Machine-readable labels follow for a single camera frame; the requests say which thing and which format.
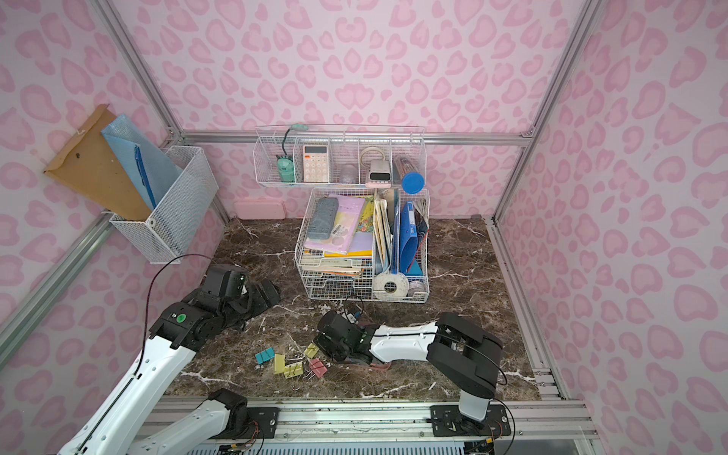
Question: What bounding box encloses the grey pencil pouch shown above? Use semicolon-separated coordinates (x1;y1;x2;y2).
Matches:
307;196;339;241

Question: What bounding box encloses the brown paper envelope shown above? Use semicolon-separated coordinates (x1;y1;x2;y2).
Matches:
44;104;152;221

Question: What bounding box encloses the green desk lamp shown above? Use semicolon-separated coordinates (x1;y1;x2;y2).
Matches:
276;123;309;183

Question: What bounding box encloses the tube with blue cap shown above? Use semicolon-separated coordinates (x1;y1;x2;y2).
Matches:
394;155;426;195

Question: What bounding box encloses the teal binder clip left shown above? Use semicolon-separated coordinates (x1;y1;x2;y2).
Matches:
254;348;276;365

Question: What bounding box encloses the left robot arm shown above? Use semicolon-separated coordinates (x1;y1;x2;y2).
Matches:
60;265;281;454

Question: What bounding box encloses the blue file folder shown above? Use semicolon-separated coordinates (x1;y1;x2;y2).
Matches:
398;201;430;277

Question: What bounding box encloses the pink purple notebook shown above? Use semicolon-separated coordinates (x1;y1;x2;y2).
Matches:
304;195;366;254

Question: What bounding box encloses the clear jar of pins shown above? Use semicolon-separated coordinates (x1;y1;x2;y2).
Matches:
407;280;430;301

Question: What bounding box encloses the clear small jar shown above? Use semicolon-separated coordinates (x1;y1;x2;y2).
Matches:
339;164;358;185

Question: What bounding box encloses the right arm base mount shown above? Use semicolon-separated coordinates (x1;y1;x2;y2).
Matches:
428;404;512;439

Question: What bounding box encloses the pink white timer device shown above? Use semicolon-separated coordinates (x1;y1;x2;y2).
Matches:
359;146;392;189

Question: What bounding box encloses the white wire wall shelf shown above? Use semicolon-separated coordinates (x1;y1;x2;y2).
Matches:
253;124;427;188

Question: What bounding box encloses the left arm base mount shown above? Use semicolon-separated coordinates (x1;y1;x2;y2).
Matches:
203;389;281;440

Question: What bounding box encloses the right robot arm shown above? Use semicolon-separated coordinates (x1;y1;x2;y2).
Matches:
314;311;507;423

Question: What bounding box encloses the pink binder clip bottom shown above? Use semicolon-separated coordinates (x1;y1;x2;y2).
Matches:
308;358;328;378

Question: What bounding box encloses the pink white calculator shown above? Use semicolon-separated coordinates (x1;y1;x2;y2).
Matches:
303;144;329;183

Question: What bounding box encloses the pink pencil case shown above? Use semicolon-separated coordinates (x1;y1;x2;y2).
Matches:
233;198;286;220

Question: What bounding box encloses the blue pen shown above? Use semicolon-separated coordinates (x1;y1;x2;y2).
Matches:
135;145;157;209

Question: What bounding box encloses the light blue folder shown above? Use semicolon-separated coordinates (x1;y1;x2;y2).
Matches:
102;115;182;210

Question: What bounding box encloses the white wire desk organizer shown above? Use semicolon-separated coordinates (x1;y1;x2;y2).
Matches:
295;187;430;303

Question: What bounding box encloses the pink storage box tray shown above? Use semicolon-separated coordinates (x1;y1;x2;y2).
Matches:
368;359;392;371

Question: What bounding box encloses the yellow green binder clip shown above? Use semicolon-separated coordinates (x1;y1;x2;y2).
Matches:
304;343;320;359

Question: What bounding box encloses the white tape roll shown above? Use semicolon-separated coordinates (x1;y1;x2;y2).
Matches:
372;272;410;301

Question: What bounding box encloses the white mesh wall basket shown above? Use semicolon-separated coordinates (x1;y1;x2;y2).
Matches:
111;146;219;265

